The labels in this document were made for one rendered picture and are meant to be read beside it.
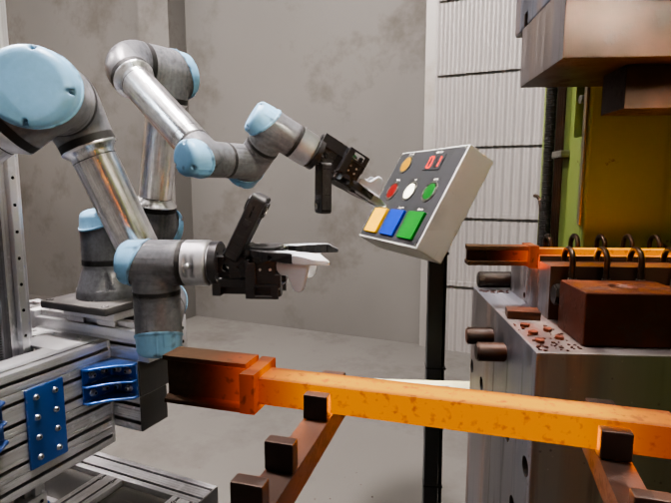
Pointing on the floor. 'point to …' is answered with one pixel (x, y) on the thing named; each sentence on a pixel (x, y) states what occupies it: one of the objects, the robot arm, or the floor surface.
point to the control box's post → (432, 374)
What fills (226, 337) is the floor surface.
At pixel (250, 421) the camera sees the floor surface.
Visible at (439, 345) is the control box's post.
